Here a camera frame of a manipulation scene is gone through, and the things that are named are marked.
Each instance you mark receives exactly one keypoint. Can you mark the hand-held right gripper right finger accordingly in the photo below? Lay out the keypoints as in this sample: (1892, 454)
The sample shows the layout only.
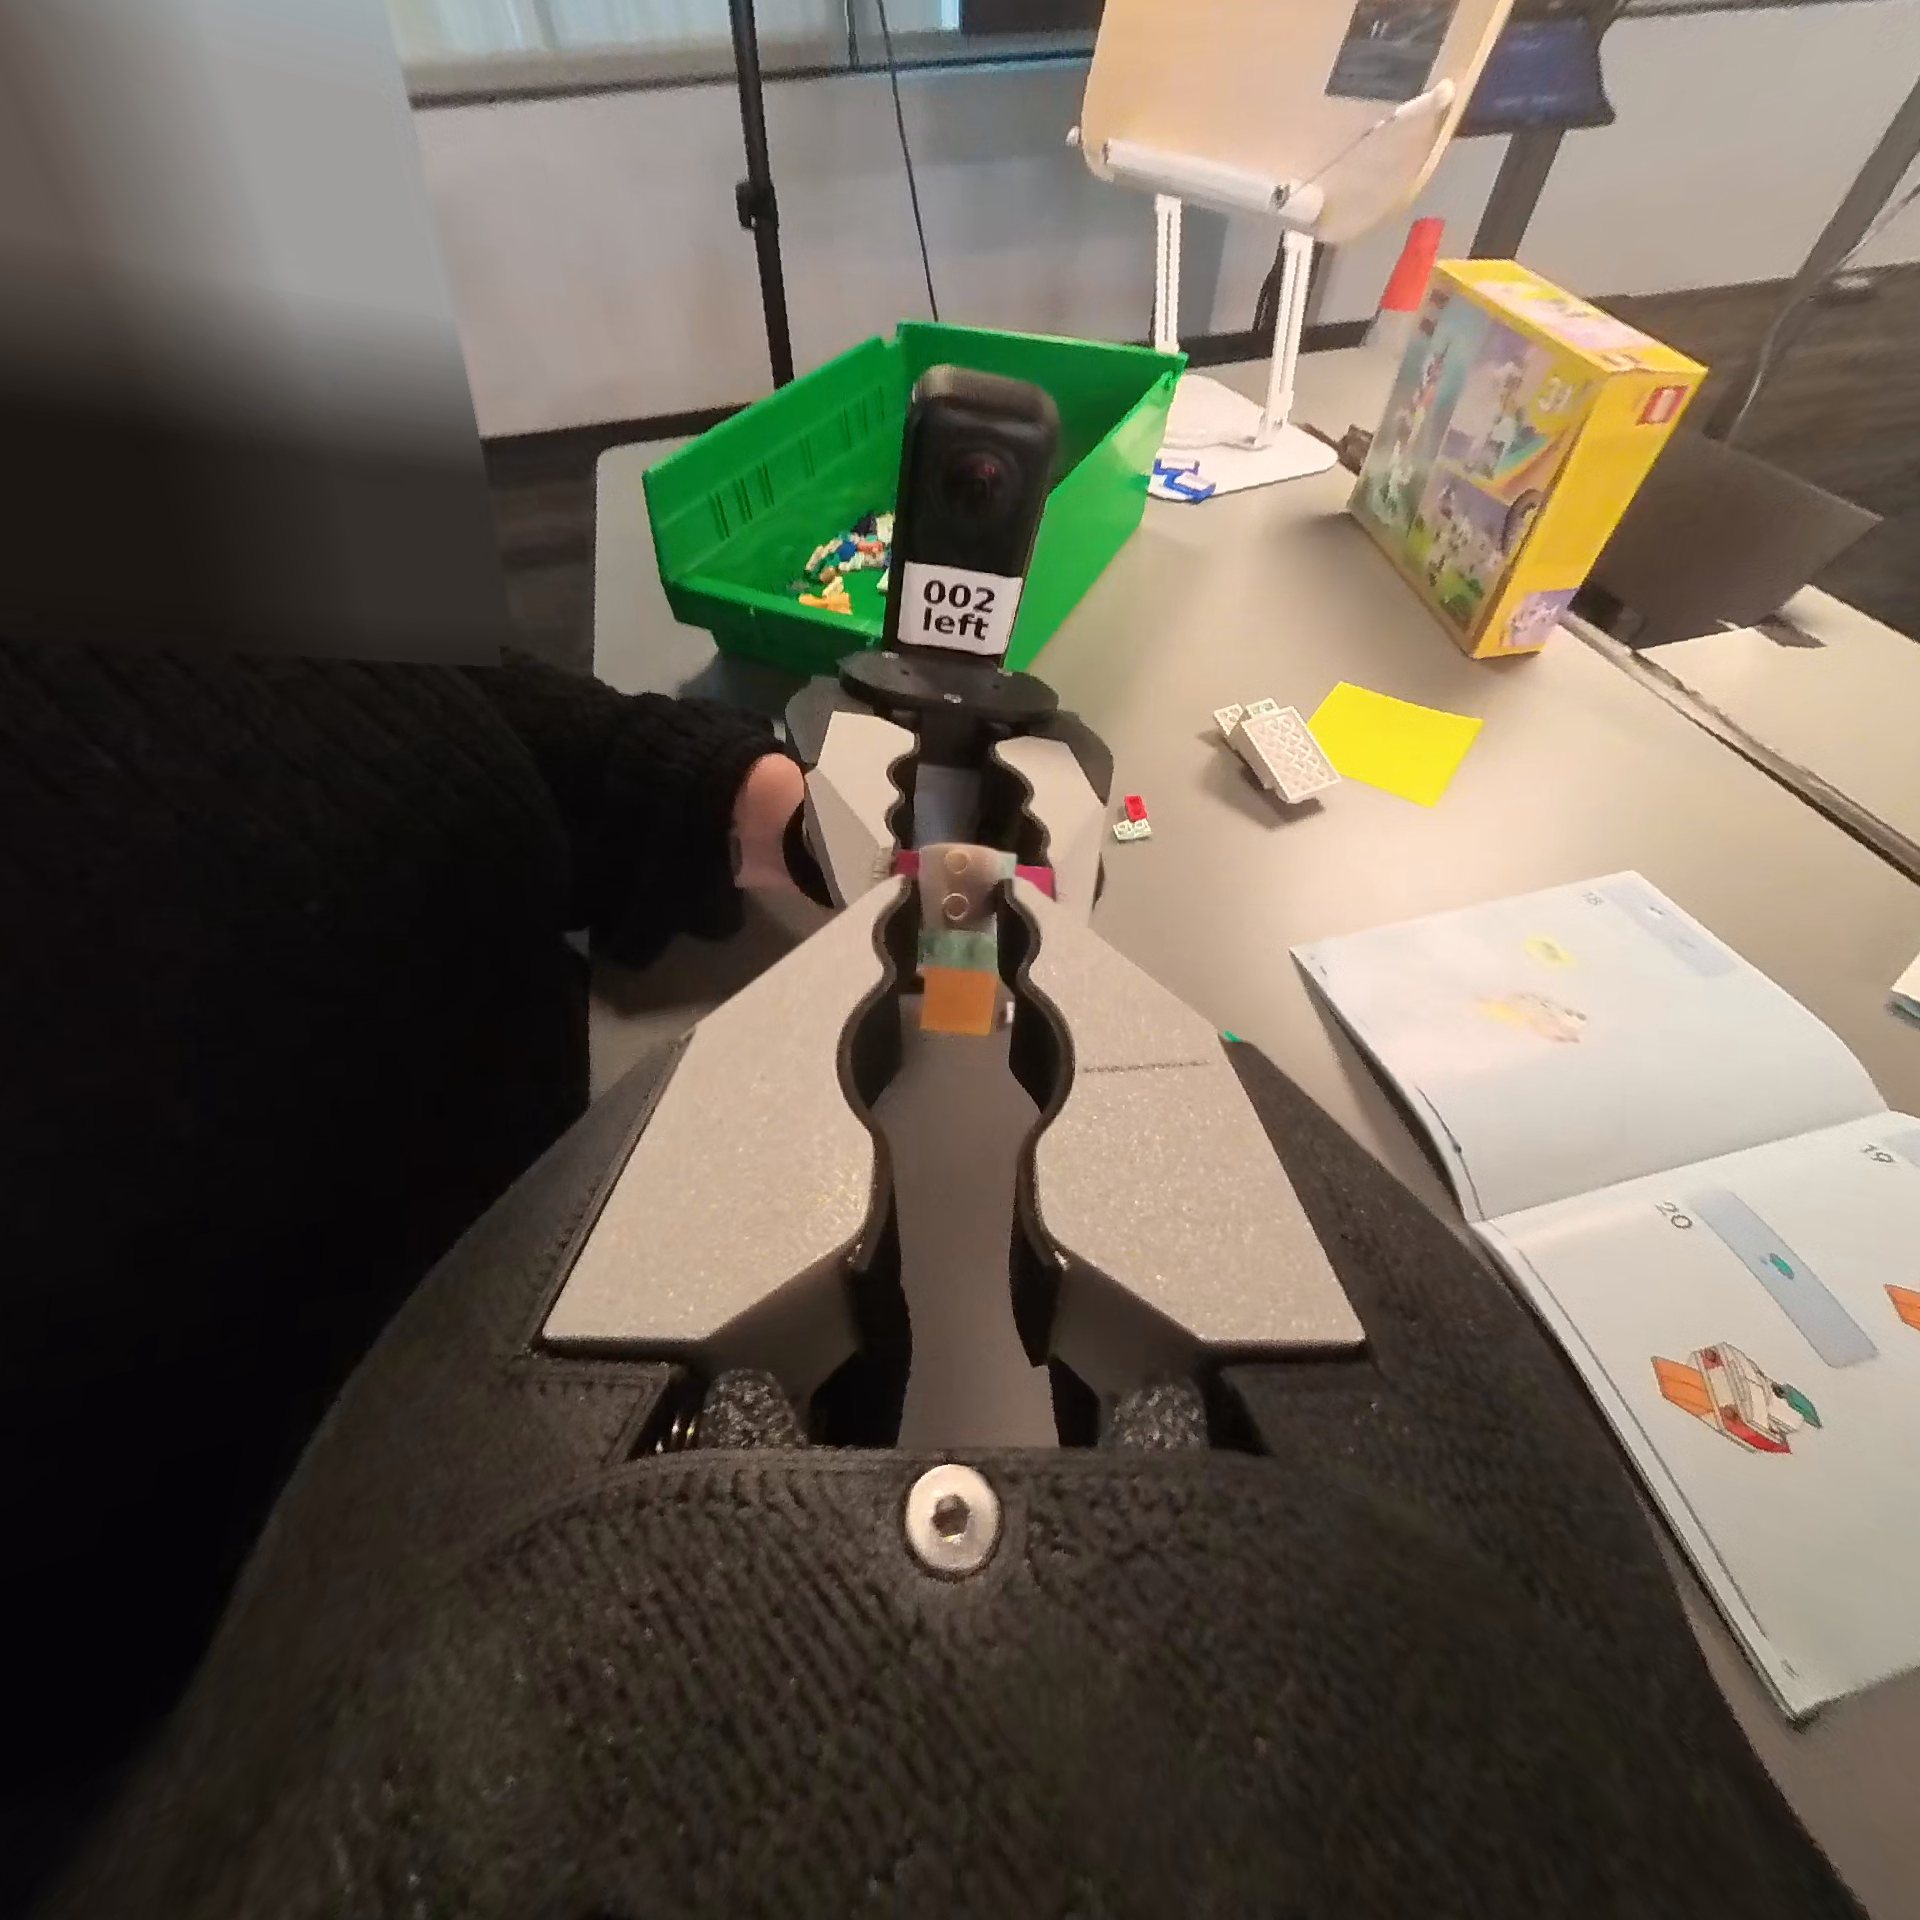
(1184, 1200)

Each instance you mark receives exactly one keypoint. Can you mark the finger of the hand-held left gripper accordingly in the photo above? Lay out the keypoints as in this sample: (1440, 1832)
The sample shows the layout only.
(849, 803)
(1059, 819)

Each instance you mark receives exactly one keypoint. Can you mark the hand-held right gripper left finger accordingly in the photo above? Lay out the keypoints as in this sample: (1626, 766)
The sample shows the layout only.
(720, 1200)

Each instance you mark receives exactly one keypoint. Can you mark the green plastic bin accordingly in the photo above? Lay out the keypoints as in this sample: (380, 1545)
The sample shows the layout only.
(1108, 452)

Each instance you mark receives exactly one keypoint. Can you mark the pile of lego pieces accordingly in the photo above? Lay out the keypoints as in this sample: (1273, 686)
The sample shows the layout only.
(840, 564)

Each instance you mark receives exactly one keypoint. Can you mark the small multicoloured lego assembly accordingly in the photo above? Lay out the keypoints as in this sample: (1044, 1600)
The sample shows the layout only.
(955, 998)

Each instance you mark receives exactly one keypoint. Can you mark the person's left forearm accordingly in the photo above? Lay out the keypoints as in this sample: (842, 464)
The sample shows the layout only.
(450, 809)

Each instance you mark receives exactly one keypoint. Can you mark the red green lego piece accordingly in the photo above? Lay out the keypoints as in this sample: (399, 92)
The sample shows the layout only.
(1137, 819)

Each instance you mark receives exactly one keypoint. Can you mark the small white sloped lego brick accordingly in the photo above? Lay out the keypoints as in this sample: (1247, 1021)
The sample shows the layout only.
(1237, 724)

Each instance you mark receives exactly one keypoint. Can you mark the blue white lego piece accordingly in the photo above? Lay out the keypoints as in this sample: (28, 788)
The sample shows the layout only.
(1181, 481)

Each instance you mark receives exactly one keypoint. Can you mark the white studded lego brick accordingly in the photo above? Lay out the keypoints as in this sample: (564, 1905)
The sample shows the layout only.
(1291, 758)

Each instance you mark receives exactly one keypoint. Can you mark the yellow lego set box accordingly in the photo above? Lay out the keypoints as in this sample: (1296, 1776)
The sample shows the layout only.
(1516, 452)

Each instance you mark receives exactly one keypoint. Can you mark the person's left hand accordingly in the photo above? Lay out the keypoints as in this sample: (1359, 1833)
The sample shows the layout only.
(768, 833)

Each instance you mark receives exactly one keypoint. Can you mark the black tripod stand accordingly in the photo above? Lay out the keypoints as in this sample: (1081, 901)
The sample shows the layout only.
(756, 225)

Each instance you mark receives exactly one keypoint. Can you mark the yellow paper sheet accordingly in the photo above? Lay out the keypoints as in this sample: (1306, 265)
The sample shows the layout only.
(1395, 743)

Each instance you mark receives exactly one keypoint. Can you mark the open instruction booklet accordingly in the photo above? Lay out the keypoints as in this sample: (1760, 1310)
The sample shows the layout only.
(1576, 1049)

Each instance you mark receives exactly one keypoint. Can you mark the wooden book stand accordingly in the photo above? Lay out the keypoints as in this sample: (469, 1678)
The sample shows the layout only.
(1229, 89)

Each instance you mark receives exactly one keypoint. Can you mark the red paper tag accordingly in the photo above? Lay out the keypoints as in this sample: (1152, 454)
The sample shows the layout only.
(1410, 270)

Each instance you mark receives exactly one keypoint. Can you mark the person's black clothing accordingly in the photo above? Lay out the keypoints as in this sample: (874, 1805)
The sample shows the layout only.
(148, 1350)

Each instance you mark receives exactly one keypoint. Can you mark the closed instruction booklet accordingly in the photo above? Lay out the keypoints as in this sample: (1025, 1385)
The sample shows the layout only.
(1908, 991)

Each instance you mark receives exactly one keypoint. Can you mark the grey desk leg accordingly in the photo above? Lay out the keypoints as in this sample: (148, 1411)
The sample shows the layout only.
(1845, 225)

